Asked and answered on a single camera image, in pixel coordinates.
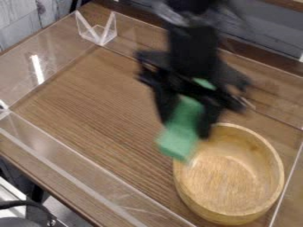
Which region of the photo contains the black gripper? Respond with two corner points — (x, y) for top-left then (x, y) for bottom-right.
(136, 26), (251, 139)

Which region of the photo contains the green rectangular block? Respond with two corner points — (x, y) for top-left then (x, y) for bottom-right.
(156, 95), (204, 161)

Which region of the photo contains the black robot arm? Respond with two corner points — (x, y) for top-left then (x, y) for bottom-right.
(136, 0), (251, 138)

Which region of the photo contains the brown wooden bowl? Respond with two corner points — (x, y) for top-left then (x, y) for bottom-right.
(172, 123), (284, 225)

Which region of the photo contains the clear acrylic corner bracket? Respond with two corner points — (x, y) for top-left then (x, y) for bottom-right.
(75, 11), (117, 46)

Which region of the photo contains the clear acrylic tray wall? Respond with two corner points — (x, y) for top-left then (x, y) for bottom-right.
(0, 100), (196, 227)

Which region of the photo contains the black clamp with cable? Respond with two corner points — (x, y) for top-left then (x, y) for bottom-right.
(0, 200), (57, 227)

